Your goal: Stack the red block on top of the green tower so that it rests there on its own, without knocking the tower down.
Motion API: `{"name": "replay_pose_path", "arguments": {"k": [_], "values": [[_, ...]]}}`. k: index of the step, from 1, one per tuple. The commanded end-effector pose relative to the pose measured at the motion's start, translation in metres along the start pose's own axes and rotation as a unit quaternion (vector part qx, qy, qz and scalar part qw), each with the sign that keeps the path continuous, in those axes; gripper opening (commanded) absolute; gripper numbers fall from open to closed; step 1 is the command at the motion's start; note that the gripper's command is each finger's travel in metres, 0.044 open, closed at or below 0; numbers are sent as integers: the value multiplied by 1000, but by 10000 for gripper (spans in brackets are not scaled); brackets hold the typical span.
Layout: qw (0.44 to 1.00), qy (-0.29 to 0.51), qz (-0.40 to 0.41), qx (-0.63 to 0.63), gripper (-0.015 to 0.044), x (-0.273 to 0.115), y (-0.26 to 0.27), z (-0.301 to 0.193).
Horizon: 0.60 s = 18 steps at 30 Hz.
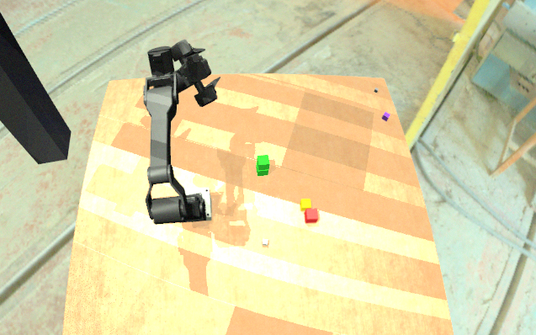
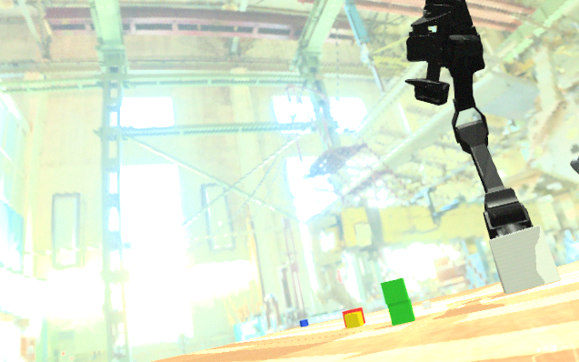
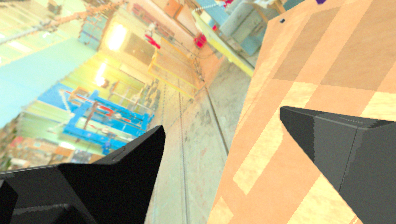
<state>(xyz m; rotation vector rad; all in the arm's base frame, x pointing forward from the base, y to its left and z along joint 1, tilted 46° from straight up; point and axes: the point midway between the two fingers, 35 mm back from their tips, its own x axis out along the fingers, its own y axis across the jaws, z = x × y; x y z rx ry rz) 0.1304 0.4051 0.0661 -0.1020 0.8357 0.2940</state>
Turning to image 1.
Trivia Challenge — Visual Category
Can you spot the yellow block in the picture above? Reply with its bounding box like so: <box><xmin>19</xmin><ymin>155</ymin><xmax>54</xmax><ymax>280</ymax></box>
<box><xmin>300</xmin><ymin>199</ymin><xmax>310</xmax><ymax>210</ymax></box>

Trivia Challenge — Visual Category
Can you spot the green block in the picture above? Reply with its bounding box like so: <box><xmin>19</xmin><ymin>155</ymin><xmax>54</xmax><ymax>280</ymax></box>
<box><xmin>256</xmin><ymin>163</ymin><xmax>268</xmax><ymax>176</ymax></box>
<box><xmin>257</xmin><ymin>155</ymin><xmax>270</xmax><ymax>171</ymax></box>

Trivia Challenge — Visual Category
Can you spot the red block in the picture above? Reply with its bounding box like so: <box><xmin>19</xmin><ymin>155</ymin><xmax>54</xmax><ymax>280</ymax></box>
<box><xmin>304</xmin><ymin>208</ymin><xmax>318</xmax><ymax>223</ymax></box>

